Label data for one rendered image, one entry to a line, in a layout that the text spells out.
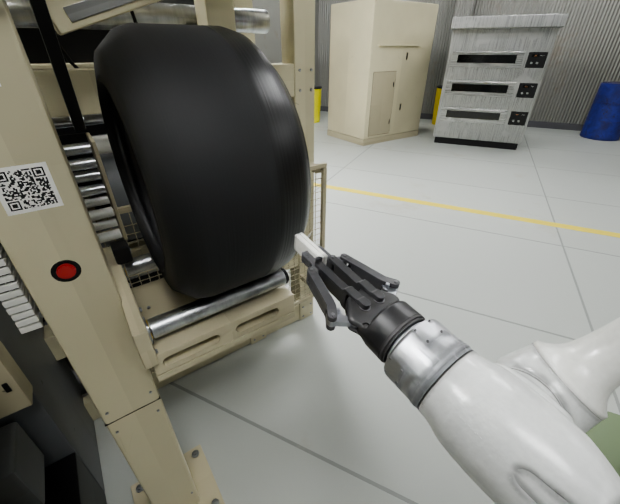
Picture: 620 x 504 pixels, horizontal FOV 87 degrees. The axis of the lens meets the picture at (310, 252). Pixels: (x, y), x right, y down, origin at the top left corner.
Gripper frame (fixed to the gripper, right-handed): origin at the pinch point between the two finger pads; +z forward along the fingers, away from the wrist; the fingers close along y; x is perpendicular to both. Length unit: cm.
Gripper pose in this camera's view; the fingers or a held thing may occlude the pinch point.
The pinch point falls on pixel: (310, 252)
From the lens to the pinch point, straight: 52.0
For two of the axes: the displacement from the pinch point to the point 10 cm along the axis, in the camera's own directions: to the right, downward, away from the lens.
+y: -8.1, 3.1, -4.9
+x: -0.8, 7.8, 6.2
